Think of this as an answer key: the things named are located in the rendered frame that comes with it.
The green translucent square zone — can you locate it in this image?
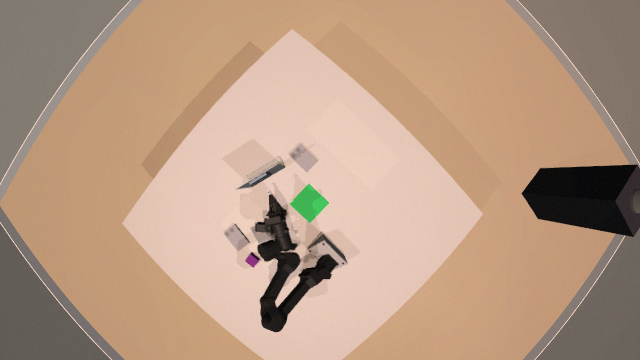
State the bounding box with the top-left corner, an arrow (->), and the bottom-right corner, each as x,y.
290,184 -> 329,223

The small purple block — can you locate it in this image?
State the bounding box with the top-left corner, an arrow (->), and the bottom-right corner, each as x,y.
245,253 -> 260,268

